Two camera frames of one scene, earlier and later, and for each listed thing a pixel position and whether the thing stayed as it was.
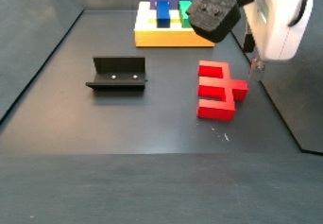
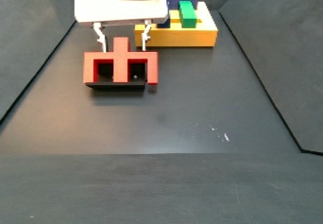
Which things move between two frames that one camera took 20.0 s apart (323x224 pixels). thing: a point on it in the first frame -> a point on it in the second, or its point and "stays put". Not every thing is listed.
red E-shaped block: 216,85 -> 121,55
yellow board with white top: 150,36 stays put
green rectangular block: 183,5 stays put
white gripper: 277,13 -> 140,5
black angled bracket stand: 118,74 stays put
